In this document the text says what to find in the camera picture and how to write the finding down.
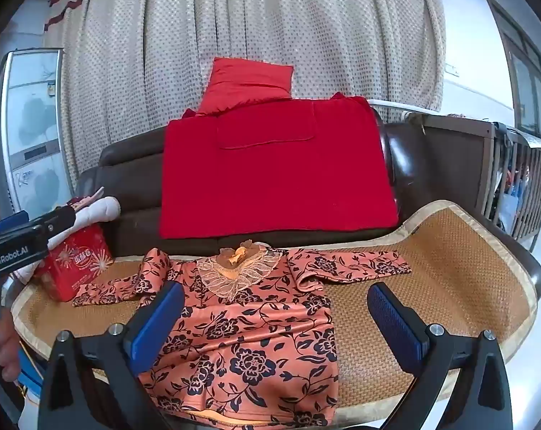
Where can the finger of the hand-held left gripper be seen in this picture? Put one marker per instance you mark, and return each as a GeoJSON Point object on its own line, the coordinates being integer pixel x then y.
{"type": "Point", "coordinates": [58, 226]}
{"type": "Point", "coordinates": [10, 223]}

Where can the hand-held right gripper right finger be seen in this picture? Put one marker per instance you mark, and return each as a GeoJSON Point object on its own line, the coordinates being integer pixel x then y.
{"type": "Point", "coordinates": [393, 327]}

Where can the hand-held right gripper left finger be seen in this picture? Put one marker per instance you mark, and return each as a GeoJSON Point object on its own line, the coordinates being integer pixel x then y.
{"type": "Point", "coordinates": [156, 322]}

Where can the orange floral top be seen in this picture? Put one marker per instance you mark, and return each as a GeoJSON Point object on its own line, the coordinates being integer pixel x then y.
{"type": "Point", "coordinates": [252, 331]}

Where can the person's left hand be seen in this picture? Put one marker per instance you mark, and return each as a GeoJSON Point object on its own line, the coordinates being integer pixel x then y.
{"type": "Point", "coordinates": [8, 342]}

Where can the red printed box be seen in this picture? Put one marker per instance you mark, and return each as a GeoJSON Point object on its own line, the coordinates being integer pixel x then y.
{"type": "Point", "coordinates": [78, 264]}

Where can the woven bamboo mat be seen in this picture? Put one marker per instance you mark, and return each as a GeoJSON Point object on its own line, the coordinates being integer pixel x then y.
{"type": "Point", "coordinates": [454, 268]}

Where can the brown leather sofa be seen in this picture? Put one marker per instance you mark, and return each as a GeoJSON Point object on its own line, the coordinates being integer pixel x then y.
{"type": "Point", "coordinates": [131, 174]}

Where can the blue bag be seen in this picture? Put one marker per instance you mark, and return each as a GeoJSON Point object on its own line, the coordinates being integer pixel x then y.
{"type": "Point", "coordinates": [31, 367]}

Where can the brown wooden crib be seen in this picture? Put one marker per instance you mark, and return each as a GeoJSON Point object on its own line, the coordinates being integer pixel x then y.
{"type": "Point", "coordinates": [458, 161]}

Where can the red blanket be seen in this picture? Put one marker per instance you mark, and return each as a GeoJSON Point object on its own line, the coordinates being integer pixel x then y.
{"type": "Point", "coordinates": [275, 174]}

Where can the red pillow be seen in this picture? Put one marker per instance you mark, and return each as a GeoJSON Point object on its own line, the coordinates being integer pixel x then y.
{"type": "Point", "coordinates": [243, 80]}

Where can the dark framed window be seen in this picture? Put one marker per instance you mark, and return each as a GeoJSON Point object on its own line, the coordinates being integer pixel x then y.
{"type": "Point", "coordinates": [528, 76]}

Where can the beige dotted curtain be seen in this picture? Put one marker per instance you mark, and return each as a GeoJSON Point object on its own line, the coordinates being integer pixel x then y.
{"type": "Point", "coordinates": [252, 18]}

